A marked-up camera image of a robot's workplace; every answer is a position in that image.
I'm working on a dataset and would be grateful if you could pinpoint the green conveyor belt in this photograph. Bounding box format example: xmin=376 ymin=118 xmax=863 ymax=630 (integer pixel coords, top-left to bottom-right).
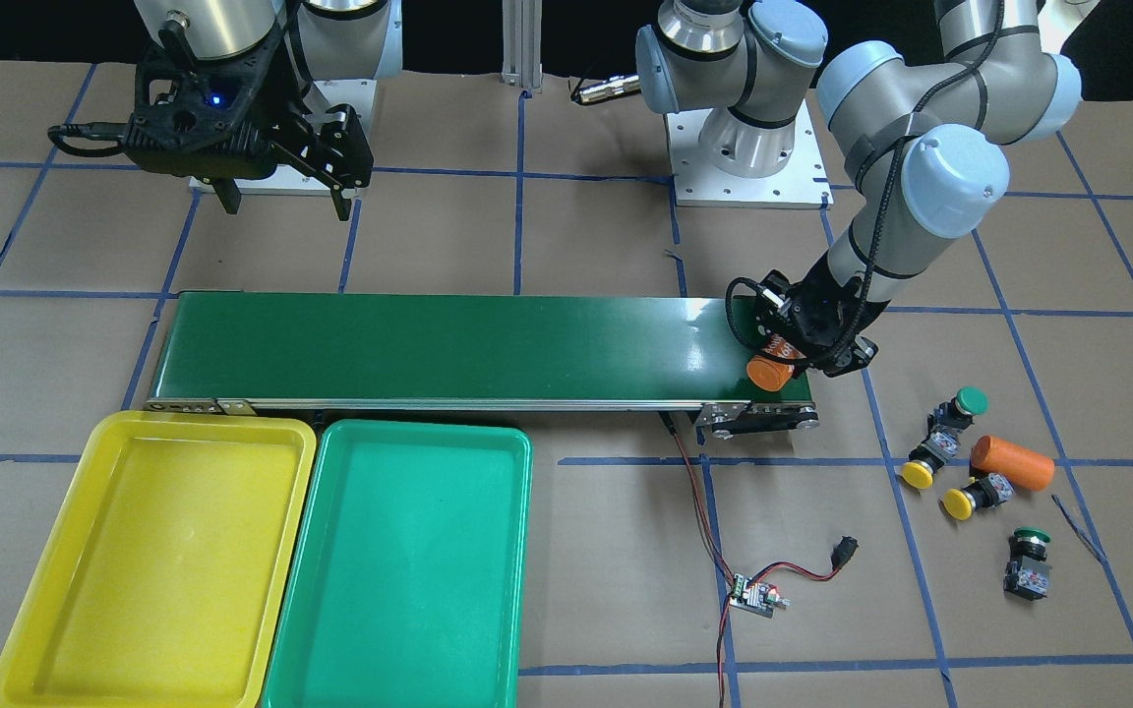
xmin=145 ymin=291 xmax=819 ymax=438

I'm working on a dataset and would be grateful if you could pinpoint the aluminium frame post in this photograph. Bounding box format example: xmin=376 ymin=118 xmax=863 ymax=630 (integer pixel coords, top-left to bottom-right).
xmin=501 ymin=0 xmax=543 ymax=93

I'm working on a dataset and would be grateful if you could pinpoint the lone green push button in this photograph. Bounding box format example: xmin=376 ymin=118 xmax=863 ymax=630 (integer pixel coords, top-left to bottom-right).
xmin=1003 ymin=527 xmax=1051 ymax=602

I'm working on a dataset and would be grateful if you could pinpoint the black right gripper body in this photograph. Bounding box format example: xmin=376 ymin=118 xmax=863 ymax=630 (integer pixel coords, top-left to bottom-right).
xmin=267 ymin=100 xmax=375 ymax=190

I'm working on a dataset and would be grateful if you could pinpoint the orange cylinder with white numbers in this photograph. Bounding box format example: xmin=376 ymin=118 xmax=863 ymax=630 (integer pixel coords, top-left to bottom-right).
xmin=746 ymin=334 xmax=804 ymax=391

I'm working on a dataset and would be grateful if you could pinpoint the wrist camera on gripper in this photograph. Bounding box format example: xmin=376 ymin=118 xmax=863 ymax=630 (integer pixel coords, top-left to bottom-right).
xmin=46 ymin=10 xmax=282 ymax=184
xmin=723 ymin=268 xmax=791 ymax=351

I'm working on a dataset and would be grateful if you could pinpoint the green tray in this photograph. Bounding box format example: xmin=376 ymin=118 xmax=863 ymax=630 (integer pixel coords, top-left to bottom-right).
xmin=262 ymin=420 xmax=533 ymax=707

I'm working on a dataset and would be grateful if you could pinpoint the yellow tray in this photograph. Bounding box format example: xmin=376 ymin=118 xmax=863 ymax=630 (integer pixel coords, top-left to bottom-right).
xmin=0 ymin=411 xmax=318 ymax=707

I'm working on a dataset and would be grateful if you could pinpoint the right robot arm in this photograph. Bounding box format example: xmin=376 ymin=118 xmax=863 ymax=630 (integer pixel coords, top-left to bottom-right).
xmin=121 ymin=1 xmax=404 ymax=221

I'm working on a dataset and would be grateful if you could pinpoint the yellow push button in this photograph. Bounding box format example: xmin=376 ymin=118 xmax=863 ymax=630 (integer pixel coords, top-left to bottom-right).
xmin=940 ymin=472 xmax=1015 ymax=521
xmin=898 ymin=430 xmax=961 ymax=491

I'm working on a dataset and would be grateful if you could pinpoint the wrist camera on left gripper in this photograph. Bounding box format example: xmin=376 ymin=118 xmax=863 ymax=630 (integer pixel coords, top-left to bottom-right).
xmin=723 ymin=268 xmax=791 ymax=351

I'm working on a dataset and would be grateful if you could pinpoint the black barrel power connector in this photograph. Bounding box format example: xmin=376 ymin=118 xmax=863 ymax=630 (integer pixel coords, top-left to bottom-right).
xmin=830 ymin=535 xmax=859 ymax=574

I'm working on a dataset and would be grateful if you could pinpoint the red black power wire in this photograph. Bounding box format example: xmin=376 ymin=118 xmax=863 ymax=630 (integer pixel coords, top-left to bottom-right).
xmin=661 ymin=413 xmax=838 ymax=708

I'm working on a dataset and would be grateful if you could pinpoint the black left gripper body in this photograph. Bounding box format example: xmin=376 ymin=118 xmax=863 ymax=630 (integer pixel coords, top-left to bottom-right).
xmin=763 ymin=267 xmax=884 ymax=378

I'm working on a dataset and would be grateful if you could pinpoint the plain orange cylinder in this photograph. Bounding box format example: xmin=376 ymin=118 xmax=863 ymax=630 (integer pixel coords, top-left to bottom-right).
xmin=970 ymin=435 xmax=1055 ymax=492

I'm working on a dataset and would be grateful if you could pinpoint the small controller circuit board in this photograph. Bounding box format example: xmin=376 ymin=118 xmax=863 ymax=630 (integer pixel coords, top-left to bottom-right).
xmin=729 ymin=573 xmax=790 ymax=619

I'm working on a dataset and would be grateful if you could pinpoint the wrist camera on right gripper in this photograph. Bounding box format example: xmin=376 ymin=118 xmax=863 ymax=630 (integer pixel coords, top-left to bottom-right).
xmin=46 ymin=10 xmax=282 ymax=184

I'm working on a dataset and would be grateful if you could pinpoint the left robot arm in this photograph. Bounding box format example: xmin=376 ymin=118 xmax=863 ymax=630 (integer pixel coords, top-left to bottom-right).
xmin=634 ymin=1 xmax=1082 ymax=390

